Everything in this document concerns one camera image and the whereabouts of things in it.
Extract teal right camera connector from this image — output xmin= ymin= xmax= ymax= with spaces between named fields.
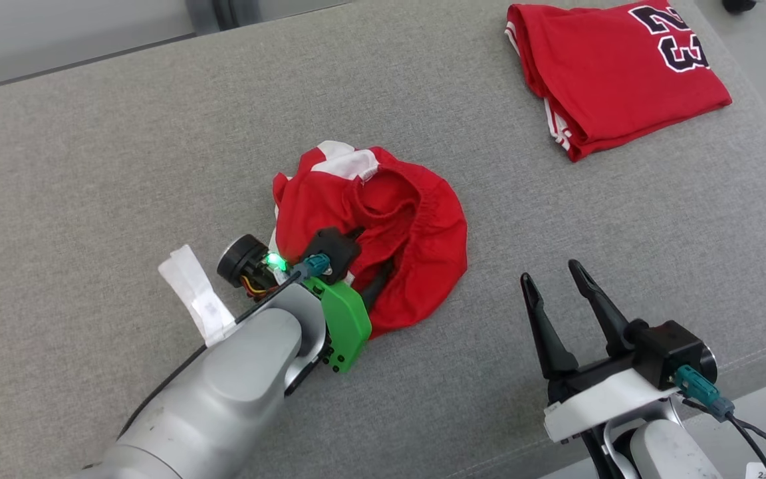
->
xmin=674 ymin=365 xmax=735 ymax=420

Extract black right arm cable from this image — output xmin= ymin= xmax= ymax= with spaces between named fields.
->
xmin=682 ymin=398 xmax=766 ymax=479

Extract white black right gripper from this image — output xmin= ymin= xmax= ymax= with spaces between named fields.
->
xmin=520 ymin=259 xmax=681 ymax=444

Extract teal camera connector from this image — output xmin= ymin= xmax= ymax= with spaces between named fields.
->
xmin=292 ymin=254 xmax=328 ymax=280
xmin=674 ymin=365 xmax=735 ymax=420

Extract red white basketball jersey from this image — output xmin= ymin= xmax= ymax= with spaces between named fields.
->
xmin=506 ymin=0 xmax=733 ymax=162

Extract teal left camera connector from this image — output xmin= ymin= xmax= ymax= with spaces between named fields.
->
xmin=292 ymin=254 xmax=328 ymax=280

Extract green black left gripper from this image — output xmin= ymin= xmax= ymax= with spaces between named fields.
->
xmin=303 ymin=261 xmax=395 ymax=374

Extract red white basketball shorts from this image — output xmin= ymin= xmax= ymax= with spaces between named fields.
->
xmin=271 ymin=140 xmax=469 ymax=339

